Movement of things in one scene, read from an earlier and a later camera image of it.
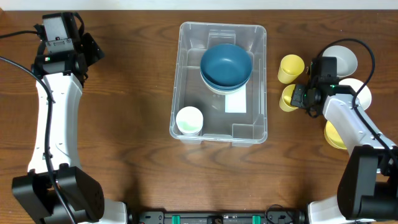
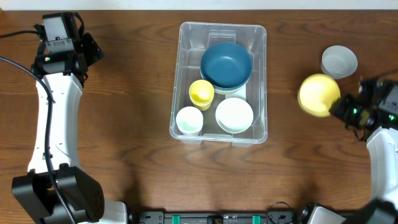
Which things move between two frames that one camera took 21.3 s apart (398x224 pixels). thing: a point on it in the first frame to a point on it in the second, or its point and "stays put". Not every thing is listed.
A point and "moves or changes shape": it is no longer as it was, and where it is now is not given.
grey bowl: x=346 y=62 stays put
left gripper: x=94 y=51 stays put
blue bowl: x=226 y=65 stays put
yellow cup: x=291 y=66 to x=201 y=93
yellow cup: x=285 y=98 to x=203 y=103
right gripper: x=296 y=99 to x=338 y=108
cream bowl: x=229 y=92 stays put
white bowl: x=364 y=95 moves or changes shape
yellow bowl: x=333 y=136 moves or changes shape
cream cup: x=189 y=119 stays put
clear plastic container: x=241 y=129 stays put
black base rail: x=221 y=217 stays put
